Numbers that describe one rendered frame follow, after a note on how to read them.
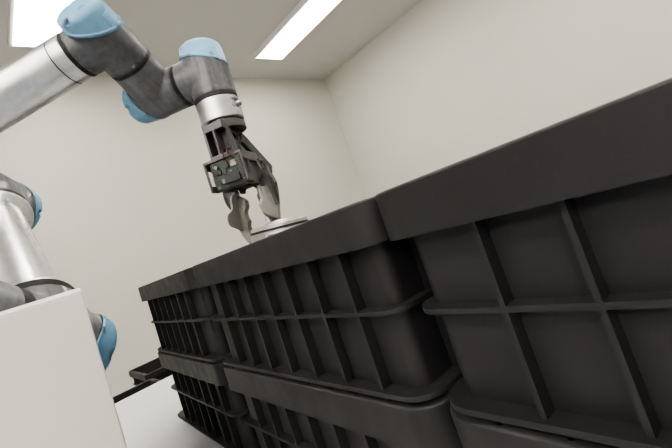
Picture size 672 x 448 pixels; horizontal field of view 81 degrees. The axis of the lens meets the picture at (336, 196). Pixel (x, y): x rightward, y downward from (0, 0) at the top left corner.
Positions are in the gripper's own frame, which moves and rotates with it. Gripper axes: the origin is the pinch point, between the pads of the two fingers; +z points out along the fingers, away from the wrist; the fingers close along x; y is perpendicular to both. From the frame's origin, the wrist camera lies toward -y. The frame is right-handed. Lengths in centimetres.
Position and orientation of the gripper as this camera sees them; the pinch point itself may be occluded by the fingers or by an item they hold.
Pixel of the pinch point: (264, 233)
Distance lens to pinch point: 71.4
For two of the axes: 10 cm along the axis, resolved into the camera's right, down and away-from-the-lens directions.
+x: 9.2, -3.2, -2.1
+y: -2.2, 0.0, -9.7
